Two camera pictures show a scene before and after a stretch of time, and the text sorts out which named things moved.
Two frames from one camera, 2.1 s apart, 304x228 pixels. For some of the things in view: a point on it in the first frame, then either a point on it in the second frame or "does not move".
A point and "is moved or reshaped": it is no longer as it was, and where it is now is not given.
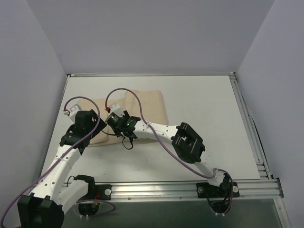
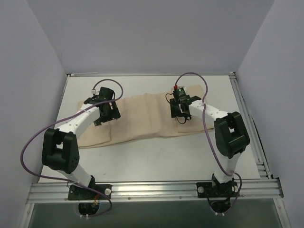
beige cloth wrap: (146, 105) is moved or reshaped
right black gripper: (112, 127) -> (176, 110)
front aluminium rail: (188, 192) does not move
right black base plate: (225, 189) does not move
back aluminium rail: (83, 74) does not move
